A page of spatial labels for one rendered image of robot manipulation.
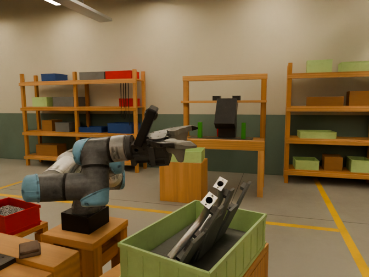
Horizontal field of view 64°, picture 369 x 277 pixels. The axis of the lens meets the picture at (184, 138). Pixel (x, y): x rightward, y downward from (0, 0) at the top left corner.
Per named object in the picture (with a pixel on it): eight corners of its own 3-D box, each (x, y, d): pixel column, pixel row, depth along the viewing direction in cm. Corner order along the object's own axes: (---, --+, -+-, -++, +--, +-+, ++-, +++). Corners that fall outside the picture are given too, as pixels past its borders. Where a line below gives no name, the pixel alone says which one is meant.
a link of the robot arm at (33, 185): (60, 144, 123) (17, 170, 75) (88, 144, 125) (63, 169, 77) (61, 172, 124) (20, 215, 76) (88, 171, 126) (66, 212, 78)
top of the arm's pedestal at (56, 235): (83, 218, 182) (82, 212, 182) (128, 225, 171) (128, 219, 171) (41, 241, 153) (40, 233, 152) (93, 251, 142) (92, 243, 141)
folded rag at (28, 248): (19, 249, 126) (18, 242, 126) (40, 244, 130) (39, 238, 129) (18, 260, 117) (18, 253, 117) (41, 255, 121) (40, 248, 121)
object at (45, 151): (137, 173, 638) (134, 68, 611) (24, 165, 724) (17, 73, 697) (147, 168, 690) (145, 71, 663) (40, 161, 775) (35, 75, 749)
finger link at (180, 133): (194, 140, 93) (168, 149, 89) (191, 122, 91) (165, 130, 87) (199, 142, 90) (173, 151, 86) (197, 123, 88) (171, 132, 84)
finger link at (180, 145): (199, 162, 77) (172, 156, 83) (196, 141, 75) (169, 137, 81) (191, 167, 75) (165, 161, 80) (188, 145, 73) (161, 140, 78)
